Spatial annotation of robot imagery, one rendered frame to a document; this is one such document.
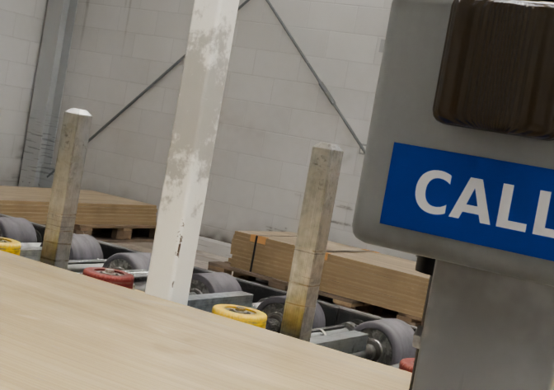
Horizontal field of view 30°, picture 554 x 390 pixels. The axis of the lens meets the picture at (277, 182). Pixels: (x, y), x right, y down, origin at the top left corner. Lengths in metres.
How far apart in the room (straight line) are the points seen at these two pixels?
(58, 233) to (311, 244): 0.50
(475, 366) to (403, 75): 0.07
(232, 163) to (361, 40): 1.56
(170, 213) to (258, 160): 7.27
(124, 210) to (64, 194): 6.96
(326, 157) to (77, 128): 0.49
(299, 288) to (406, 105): 1.30
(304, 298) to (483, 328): 1.28
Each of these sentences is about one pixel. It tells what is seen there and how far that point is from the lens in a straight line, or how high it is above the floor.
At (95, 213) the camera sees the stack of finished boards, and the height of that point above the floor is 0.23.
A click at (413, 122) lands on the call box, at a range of 0.25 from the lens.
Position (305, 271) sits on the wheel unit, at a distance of 1.54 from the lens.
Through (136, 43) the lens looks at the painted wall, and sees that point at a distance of 9.69.
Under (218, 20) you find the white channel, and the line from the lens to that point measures 1.50.
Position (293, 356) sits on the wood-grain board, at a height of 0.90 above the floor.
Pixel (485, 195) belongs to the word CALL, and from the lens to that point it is 0.24.
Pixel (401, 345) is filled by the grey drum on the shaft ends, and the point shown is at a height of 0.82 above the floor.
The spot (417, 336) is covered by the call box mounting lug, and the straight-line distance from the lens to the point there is 0.28.
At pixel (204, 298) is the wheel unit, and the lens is 1.85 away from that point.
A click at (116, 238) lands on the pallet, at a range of 8.78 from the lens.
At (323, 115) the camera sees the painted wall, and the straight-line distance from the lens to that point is 8.49.
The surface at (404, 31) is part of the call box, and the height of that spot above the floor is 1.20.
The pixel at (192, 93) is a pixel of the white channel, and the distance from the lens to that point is 1.51.
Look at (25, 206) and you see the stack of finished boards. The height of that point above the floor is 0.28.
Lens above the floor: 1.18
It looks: 3 degrees down
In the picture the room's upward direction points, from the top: 10 degrees clockwise
